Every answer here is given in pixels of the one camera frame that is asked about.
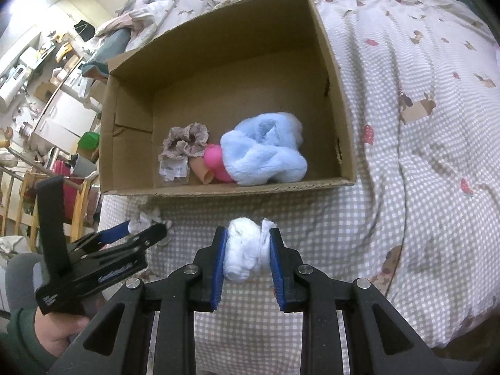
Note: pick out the white sock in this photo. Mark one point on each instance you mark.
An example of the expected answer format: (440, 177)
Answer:
(146, 216)
(246, 250)

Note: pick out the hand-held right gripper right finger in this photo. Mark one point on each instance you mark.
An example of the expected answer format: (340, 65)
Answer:
(278, 269)

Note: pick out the red bag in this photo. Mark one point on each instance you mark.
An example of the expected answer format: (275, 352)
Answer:
(70, 187)

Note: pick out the person's left hand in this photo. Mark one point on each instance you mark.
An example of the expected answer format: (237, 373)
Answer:
(54, 332)

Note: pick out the white cabinet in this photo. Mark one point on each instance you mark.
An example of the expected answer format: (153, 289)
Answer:
(66, 119)

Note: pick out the brown cardboard box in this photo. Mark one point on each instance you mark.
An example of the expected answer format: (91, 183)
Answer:
(242, 86)

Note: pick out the light blue fluffy cloth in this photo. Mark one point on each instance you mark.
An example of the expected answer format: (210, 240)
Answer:
(261, 152)

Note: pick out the teal mattress side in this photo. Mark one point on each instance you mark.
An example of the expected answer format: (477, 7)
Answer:
(107, 50)

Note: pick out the pink and white pillow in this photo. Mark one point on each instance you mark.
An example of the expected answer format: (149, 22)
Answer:
(148, 7)

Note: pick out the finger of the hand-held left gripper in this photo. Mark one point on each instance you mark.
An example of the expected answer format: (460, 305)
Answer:
(144, 238)
(113, 234)

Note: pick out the person's left forearm green sleeve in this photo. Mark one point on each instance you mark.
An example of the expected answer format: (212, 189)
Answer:
(19, 343)

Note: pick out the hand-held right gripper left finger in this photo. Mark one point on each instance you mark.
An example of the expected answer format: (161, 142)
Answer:
(218, 269)

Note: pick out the person's grey trouser leg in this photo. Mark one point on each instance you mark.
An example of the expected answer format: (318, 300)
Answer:
(21, 281)

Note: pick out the wooden drying rack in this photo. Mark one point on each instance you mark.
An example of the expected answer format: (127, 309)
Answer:
(15, 203)

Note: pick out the pink plastic toy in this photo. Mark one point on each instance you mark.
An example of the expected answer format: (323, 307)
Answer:
(216, 158)

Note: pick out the green plastic container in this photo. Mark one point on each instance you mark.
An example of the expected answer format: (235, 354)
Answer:
(88, 144)

